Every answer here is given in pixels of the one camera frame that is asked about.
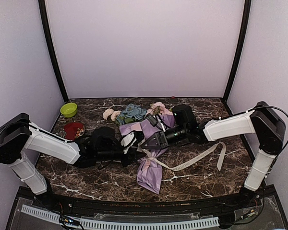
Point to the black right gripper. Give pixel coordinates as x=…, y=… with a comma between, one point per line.
x=160, y=145

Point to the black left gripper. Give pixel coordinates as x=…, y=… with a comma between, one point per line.
x=132, y=157

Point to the purple and pink wrapping paper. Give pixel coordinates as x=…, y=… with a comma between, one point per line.
x=149, y=174

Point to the blue fake flower stem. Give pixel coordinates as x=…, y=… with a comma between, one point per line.
x=132, y=113

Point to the white fake flower stem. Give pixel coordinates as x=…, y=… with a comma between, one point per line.
x=110, y=113

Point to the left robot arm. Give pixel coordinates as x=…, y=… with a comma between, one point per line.
x=20, y=134

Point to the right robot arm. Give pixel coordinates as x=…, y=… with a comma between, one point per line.
x=261, y=120

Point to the lime green bowl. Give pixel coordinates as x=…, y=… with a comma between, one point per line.
x=69, y=110

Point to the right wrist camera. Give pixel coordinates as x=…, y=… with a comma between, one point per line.
x=156, y=124

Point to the grey cable duct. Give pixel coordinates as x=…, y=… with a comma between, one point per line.
x=120, y=222

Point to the black front rail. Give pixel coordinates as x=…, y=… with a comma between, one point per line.
x=208, y=206

